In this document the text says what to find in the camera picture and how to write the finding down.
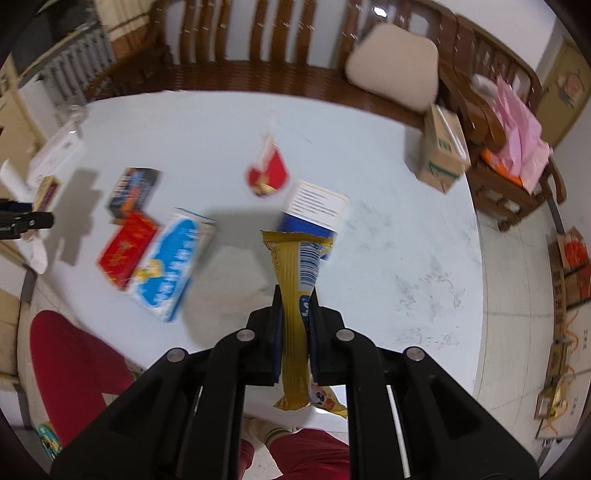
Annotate red packet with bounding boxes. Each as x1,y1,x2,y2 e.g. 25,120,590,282
97,211,158,291

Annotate dark cigarette box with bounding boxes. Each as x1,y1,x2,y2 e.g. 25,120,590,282
107,167,160,220

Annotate blue white tissue box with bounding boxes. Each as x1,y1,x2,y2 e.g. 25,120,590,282
127,208,216,322

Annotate yellow snack wrapper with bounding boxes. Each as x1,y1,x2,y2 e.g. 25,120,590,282
263,231,348,418

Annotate blue white medicine box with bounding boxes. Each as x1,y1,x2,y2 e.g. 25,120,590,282
279,181,349,238

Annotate red paper cup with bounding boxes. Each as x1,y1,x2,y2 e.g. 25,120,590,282
245,134,290,197

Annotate long white box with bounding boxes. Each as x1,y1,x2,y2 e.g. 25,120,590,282
26,120,87,187

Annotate grey radiator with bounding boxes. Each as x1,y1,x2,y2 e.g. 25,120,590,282
39,23,115,107

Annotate cardboard boxes on floor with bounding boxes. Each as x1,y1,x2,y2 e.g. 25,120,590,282
534,228,590,441

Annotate brown cardboard drink carton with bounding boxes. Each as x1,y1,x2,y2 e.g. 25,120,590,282
416,104,472,194

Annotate pink plastic bag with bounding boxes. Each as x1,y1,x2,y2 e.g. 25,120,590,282
486,77,552,194

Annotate wooden bench sofa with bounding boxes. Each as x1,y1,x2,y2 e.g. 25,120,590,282
85,1,468,127

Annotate beige cushion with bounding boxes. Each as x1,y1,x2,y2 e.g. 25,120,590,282
345,23,439,114

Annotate wooden armchair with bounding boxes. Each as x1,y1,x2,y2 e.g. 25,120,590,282
440,15,567,232

